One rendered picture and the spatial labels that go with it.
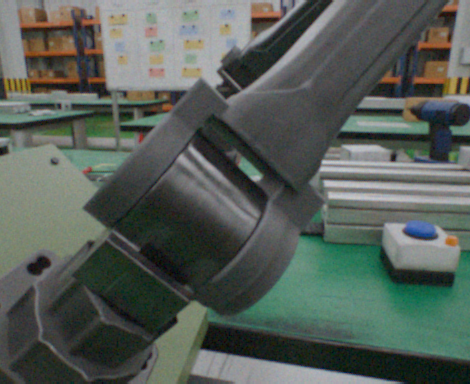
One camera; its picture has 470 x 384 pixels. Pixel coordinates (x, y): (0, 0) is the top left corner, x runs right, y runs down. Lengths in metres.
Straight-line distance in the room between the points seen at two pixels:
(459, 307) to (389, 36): 0.39
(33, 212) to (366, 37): 0.28
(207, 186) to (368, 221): 0.49
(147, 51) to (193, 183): 3.70
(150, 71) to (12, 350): 3.67
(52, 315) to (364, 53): 0.22
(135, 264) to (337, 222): 0.50
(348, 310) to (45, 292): 0.35
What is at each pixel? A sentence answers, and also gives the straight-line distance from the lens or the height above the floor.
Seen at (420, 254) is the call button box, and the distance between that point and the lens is 0.55.
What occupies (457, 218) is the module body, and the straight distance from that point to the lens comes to 0.68.
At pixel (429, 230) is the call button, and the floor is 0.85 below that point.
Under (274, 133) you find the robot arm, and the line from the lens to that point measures 0.20.
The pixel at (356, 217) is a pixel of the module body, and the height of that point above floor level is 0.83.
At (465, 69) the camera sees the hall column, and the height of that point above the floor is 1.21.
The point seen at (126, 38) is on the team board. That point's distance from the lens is 3.98.
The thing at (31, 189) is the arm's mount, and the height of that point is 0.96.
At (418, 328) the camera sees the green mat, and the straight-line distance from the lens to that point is 0.49.
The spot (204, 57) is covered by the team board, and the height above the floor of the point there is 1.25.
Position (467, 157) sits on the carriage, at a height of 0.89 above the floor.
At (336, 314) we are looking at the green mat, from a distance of 0.48.
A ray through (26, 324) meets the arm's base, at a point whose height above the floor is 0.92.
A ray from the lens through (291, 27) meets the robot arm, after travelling 0.53.
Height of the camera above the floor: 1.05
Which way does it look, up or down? 17 degrees down
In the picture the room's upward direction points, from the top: straight up
